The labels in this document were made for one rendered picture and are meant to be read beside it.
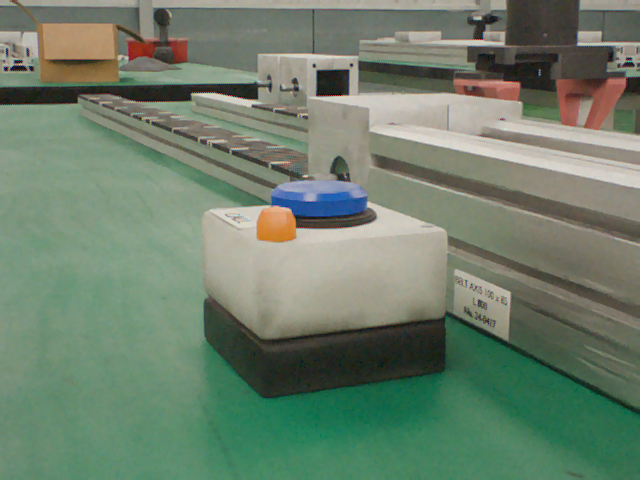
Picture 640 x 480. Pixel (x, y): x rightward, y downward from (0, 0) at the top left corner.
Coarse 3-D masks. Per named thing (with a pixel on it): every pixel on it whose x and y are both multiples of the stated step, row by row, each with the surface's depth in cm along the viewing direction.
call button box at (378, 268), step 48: (240, 240) 38; (336, 240) 37; (384, 240) 38; (432, 240) 39; (240, 288) 38; (288, 288) 37; (336, 288) 37; (384, 288) 38; (432, 288) 39; (240, 336) 39; (288, 336) 37; (336, 336) 38; (384, 336) 39; (432, 336) 39; (288, 384) 37; (336, 384) 38
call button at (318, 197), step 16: (272, 192) 40; (288, 192) 39; (304, 192) 39; (320, 192) 39; (336, 192) 39; (352, 192) 40; (304, 208) 39; (320, 208) 39; (336, 208) 39; (352, 208) 39
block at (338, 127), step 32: (352, 96) 63; (384, 96) 63; (416, 96) 63; (448, 96) 63; (320, 128) 61; (352, 128) 56; (448, 128) 56; (480, 128) 57; (320, 160) 61; (352, 160) 57; (384, 160) 55
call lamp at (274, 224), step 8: (264, 208) 37; (272, 208) 37; (280, 208) 37; (288, 208) 37; (264, 216) 36; (272, 216) 36; (280, 216) 36; (288, 216) 37; (256, 224) 37; (264, 224) 36; (272, 224) 36; (280, 224) 36; (288, 224) 36; (256, 232) 37; (264, 232) 36; (272, 232) 36; (280, 232) 36; (288, 232) 36; (264, 240) 36; (272, 240) 36; (280, 240) 36; (288, 240) 37
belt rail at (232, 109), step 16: (192, 96) 168; (208, 96) 161; (224, 96) 161; (208, 112) 160; (224, 112) 152; (240, 112) 146; (256, 112) 138; (272, 112) 132; (256, 128) 139; (272, 128) 133; (288, 128) 128; (304, 128) 123
